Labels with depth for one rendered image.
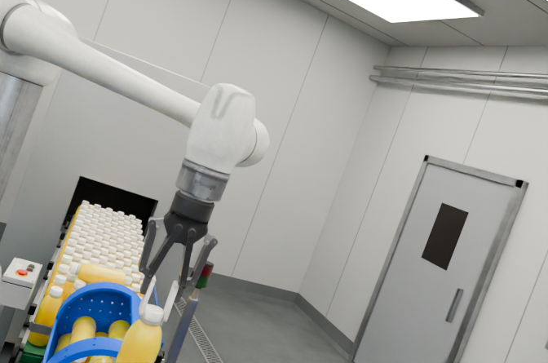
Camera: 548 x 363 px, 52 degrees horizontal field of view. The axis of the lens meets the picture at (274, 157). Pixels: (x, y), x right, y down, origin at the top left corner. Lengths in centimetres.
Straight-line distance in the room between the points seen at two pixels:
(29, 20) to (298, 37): 543
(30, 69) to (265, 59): 509
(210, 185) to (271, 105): 541
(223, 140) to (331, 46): 575
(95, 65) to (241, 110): 32
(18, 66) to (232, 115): 57
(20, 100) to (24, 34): 24
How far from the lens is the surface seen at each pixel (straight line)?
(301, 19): 652
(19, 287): 209
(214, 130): 97
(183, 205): 101
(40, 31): 119
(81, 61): 115
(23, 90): 139
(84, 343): 147
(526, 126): 519
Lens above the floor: 183
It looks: 2 degrees down
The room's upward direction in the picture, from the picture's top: 20 degrees clockwise
